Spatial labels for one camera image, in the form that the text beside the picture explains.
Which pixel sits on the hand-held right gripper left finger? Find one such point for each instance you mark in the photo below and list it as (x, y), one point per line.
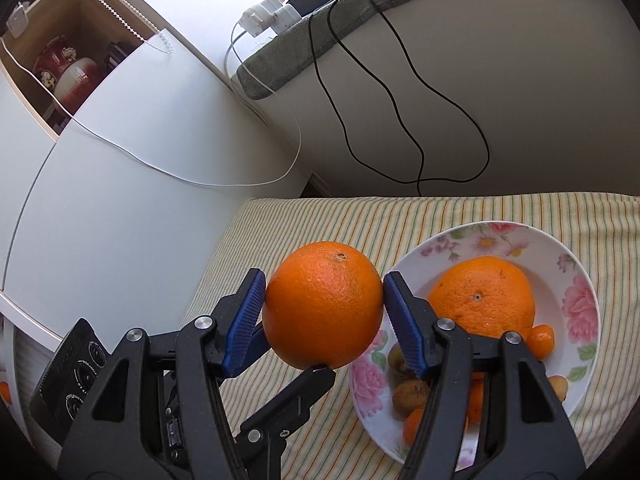
(245, 320)

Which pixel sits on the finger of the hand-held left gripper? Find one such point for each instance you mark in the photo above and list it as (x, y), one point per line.
(257, 346)
(295, 405)

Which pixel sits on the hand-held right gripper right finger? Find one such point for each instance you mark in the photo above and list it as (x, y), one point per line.
(402, 325)

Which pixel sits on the large smooth navel orange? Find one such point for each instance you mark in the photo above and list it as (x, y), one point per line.
(322, 305)

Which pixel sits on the small orange kumquat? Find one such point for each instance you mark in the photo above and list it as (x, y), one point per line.
(412, 427)

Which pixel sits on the orange mandarin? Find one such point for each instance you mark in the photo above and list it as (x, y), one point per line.
(475, 400)

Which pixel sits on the floral white plate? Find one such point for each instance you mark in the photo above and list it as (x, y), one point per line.
(550, 270)

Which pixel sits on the brown kiwi fruit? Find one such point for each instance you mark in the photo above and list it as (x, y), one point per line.
(410, 399)
(397, 360)

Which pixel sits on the small orange fruit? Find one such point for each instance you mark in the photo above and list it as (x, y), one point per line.
(4, 393)

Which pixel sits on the large orange with pale patch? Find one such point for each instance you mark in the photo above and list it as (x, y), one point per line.
(480, 300)

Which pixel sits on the striped tablecloth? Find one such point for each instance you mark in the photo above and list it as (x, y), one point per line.
(310, 220)

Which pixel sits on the oval orange kumquat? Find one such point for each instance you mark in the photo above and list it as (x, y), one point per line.
(542, 342)

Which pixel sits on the small tan round fruit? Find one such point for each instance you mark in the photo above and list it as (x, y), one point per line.
(558, 389)

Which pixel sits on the grey windowsill mat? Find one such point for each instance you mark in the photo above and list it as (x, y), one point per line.
(280, 65)

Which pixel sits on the white red ceramic jar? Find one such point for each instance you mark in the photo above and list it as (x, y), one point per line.
(82, 85)

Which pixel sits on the black shelf ornament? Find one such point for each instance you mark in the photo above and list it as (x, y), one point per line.
(120, 55)

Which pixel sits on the white power strip with chargers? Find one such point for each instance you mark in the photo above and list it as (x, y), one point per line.
(265, 15)

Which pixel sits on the dark red floral vase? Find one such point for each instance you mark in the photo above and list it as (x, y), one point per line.
(52, 57)

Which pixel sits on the white wall plug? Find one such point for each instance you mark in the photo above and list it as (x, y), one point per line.
(17, 22)

